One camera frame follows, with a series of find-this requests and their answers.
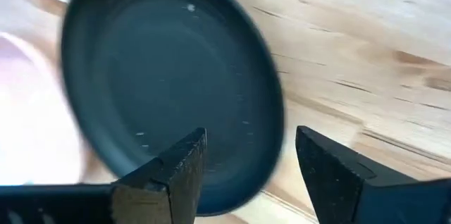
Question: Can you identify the pink plate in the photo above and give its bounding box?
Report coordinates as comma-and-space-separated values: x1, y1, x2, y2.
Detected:
0, 32, 87, 187

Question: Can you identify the black plate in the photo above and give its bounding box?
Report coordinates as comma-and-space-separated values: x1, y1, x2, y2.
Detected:
59, 0, 285, 217

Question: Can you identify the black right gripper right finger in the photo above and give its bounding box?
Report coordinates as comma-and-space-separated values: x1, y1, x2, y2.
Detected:
295, 125, 451, 224

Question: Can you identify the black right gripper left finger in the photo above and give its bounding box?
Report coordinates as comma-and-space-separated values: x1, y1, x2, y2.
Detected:
0, 127, 207, 224

